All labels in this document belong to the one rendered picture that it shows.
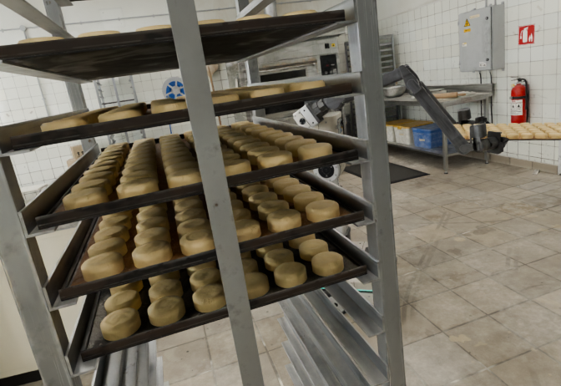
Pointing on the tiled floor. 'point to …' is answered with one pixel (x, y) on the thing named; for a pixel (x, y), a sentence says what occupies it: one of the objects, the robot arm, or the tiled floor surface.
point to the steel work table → (445, 109)
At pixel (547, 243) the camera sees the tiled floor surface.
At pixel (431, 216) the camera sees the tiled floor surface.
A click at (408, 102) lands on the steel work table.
